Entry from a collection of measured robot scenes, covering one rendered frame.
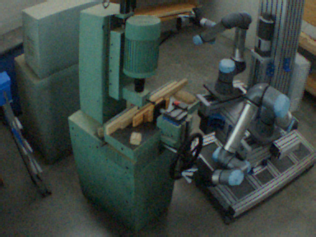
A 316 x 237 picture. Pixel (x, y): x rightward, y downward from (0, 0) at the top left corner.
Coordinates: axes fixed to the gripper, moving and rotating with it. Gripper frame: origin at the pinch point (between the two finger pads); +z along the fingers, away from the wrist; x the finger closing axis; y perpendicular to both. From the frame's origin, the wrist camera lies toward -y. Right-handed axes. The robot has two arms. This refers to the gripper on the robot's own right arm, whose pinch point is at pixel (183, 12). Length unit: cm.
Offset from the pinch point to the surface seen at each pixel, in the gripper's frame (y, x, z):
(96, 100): 14, -105, -31
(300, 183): 129, 27, -145
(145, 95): 5, -89, -57
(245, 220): 118, -50, -124
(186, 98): 23, -60, -58
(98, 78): -2, -102, -33
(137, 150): 21, -107, -71
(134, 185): 47, -113, -71
